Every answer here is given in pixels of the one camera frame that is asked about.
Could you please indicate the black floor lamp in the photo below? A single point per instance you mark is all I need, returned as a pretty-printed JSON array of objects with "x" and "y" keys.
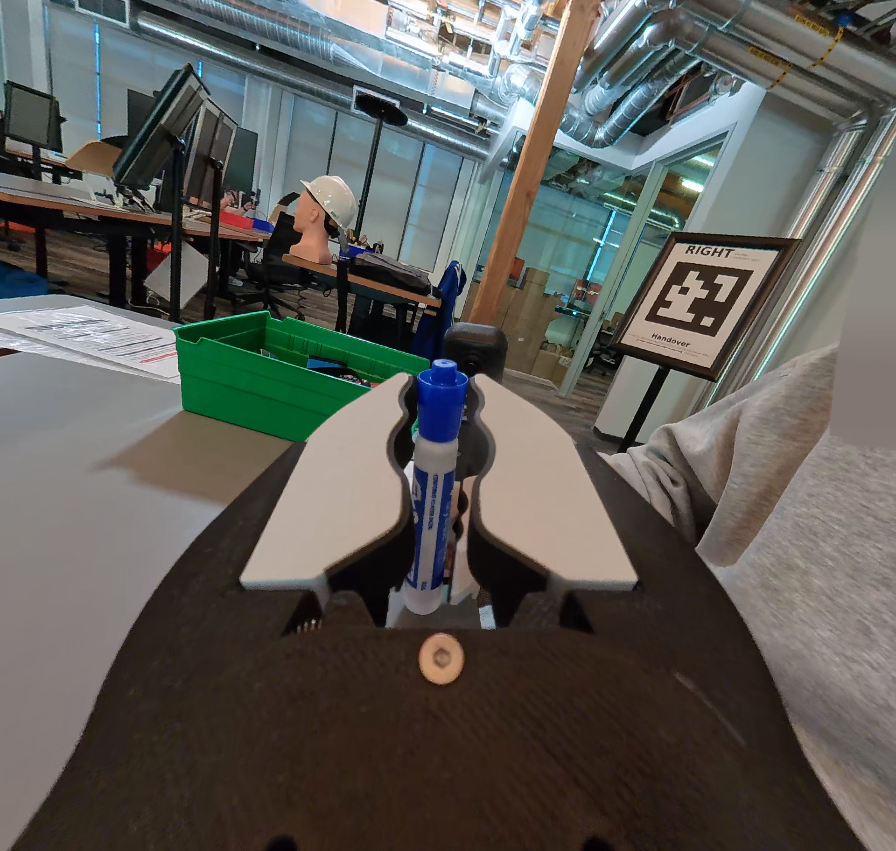
[{"x": 381, "y": 105}]

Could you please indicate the person's right forearm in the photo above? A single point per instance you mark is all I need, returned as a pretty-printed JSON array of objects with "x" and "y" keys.
[{"x": 700, "y": 459}]

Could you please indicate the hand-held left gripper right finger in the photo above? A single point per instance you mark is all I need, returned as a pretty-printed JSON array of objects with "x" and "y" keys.
[{"x": 553, "y": 515}]

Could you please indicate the small blue box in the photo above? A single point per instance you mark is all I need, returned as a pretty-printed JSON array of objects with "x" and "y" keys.
[{"x": 332, "y": 365}]

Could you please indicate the person's grey sweatshirt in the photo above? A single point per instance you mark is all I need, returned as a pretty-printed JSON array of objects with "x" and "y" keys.
[{"x": 826, "y": 620}]

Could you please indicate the black bag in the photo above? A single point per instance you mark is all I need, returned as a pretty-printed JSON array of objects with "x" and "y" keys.
[{"x": 388, "y": 273}]

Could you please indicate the framed tag sign on stand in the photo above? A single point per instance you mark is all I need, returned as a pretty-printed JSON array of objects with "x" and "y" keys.
[{"x": 707, "y": 291}]

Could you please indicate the silver ventilation duct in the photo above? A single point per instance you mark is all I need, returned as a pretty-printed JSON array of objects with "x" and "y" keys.
[{"x": 245, "y": 32}]

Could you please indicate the blue whiteboard marker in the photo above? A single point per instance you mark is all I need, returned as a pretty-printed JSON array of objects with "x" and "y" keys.
[{"x": 428, "y": 515}]

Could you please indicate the white hard hat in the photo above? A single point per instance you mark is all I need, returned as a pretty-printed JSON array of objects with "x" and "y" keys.
[{"x": 332, "y": 196}]

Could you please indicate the blue jacket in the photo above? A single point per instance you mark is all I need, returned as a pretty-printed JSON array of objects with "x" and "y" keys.
[{"x": 441, "y": 305}]

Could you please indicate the stack of cardboard boxes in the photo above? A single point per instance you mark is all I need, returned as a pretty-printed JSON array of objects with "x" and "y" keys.
[{"x": 528, "y": 319}]

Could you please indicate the printed paper sheet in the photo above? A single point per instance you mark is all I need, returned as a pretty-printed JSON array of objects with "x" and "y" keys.
[{"x": 84, "y": 336}]

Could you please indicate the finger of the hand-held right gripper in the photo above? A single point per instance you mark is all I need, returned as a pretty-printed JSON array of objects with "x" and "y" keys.
[{"x": 469, "y": 590}]

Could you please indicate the wooden office table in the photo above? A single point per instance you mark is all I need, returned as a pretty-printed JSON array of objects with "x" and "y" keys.
[{"x": 105, "y": 210}]

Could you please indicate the mannequin head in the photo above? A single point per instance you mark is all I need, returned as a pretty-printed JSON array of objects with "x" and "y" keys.
[{"x": 308, "y": 224}]

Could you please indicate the wooden support post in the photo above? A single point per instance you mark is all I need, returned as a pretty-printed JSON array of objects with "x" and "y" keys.
[{"x": 539, "y": 165}]

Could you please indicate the green plastic bin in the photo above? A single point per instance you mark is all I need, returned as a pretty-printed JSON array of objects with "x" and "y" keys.
[{"x": 231, "y": 389}]

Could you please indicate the black monitor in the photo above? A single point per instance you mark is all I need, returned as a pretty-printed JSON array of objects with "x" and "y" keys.
[
  {"x": 210, "y": 158},
  {"x": 31, "y": 116},
  {"x": 161, "y": 130}
]

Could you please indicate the black office chair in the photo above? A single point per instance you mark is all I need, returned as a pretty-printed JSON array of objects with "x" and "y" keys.
[{"x": 273, "y": 263}]

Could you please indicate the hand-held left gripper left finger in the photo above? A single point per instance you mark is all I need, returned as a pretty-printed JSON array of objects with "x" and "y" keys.
[{"x": 329, "y": 508}]

